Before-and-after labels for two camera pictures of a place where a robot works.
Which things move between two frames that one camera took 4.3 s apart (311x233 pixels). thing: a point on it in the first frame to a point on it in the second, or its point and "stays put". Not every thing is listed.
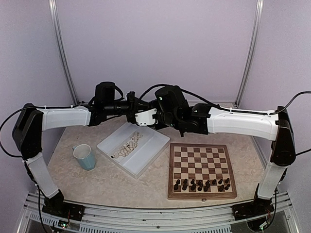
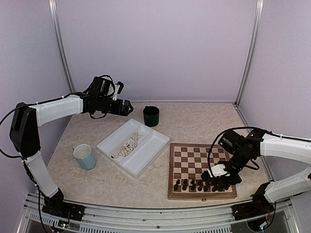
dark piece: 184,186 stays put
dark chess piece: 205,188 stays put
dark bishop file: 193,188 stays put
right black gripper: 154,103 to 222,184
